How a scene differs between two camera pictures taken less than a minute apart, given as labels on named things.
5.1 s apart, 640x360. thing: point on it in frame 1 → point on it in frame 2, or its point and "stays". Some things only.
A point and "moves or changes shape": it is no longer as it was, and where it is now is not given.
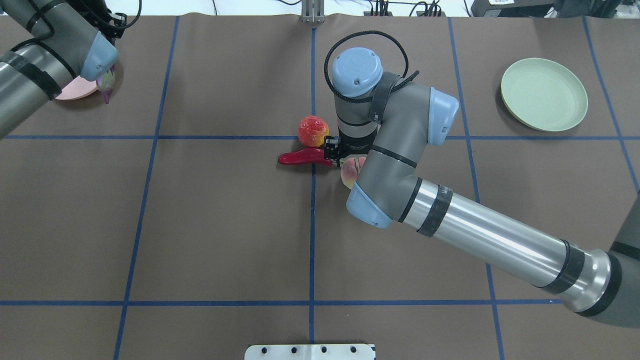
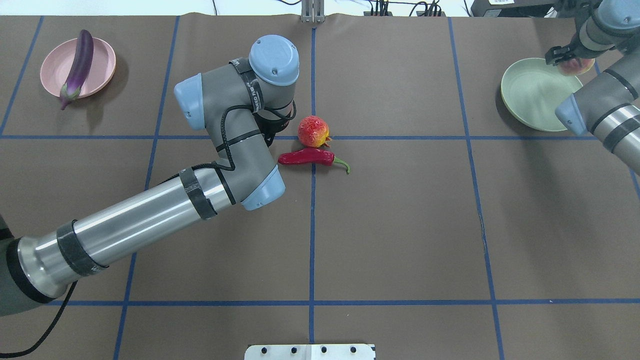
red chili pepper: (312, 155) stays
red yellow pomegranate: (312, 131) stays
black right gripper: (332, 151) → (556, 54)
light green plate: (543, 94) stays
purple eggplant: (106, 83) moves or changes shape
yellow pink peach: (350, 169) → (574, 66)
